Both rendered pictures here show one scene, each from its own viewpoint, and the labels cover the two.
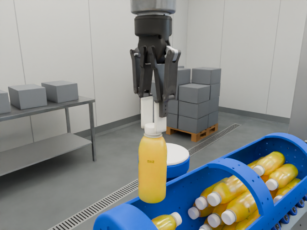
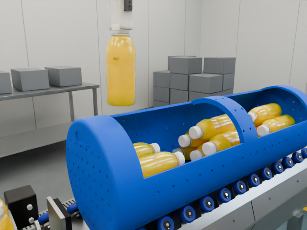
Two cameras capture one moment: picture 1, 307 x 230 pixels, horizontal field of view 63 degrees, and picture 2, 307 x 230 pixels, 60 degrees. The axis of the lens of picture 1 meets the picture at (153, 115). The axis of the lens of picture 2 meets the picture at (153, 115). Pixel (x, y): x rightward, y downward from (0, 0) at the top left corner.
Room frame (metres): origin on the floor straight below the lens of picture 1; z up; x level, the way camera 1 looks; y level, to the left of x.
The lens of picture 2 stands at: (-0.09, -0.11, 1.39)
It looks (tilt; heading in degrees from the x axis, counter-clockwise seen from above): 15 degrees down; 3
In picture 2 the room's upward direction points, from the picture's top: straight up
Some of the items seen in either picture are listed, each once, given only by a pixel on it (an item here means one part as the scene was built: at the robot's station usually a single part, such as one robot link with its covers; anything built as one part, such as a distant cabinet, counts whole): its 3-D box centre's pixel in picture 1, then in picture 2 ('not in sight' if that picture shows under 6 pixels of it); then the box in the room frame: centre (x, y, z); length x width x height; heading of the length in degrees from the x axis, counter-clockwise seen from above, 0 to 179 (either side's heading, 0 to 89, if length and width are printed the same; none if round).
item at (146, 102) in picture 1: (146, 112); (115, 13); (0.54, 0.01, 1.46); 0.03 x 0.01 x 0.07; 131
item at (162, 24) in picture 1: (153, 40); not in sight; (0.52, 0.00, 1.62); 0.08 x 0.07 x 0.09; 41
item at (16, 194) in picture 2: not in sight; (21, 210); (0.53, 0.29, 0.95); 0.10 x 0.07 x 0.10; 40
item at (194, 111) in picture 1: (181, 99); (192, 91); (4.64, -0.53, 0.59); 1.20 x 0.80 x 1.19; 50
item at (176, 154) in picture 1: (163, 153); not in sight; (1.26, -0.06, 1.03); 0.28 x 0.28 x 0.01
